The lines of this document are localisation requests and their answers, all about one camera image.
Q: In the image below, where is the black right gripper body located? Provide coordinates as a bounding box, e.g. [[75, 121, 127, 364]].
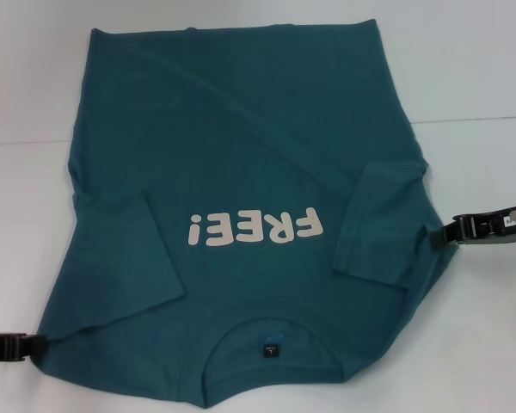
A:
[[472, 201, 516, 245]]

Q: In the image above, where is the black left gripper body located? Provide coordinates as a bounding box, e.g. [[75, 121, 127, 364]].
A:
[[0, 331, 23, 363]]

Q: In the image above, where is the teal blue printed t-shirt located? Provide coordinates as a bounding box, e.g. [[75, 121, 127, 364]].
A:
[[28, 17, 461, 397]]

